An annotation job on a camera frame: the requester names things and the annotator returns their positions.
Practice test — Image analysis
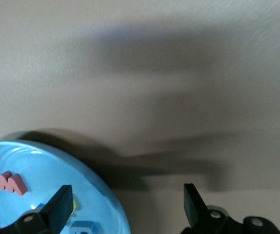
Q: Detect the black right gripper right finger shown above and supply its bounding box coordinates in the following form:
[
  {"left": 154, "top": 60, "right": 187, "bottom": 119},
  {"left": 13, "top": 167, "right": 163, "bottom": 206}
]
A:
[{"left": 180, "top": 182, "right": 280, "bottom": 234}]

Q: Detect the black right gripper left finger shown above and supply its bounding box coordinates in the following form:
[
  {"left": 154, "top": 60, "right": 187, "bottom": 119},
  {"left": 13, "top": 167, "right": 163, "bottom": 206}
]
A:
[{"left": 0, "top": 184, "right": 74, "bottom": 234}]

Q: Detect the blue rounded lowercase letter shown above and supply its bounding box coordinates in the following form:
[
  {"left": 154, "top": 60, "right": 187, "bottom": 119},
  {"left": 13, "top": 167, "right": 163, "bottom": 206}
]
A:
[{"left": 68, "top": 220, "right": 99, "bottom": 234}]

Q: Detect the red lowercase letter w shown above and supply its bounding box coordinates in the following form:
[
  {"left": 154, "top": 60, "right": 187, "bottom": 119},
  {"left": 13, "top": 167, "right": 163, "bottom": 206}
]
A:
[{"left": 0, "top": 171, "right": 29, "bottom": 196}]

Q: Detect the blue plate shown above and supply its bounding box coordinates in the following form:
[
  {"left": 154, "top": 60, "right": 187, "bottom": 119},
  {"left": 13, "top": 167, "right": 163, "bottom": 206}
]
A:
[{"left": 0, "top": 140, "right": 132, "bottom": 234}]

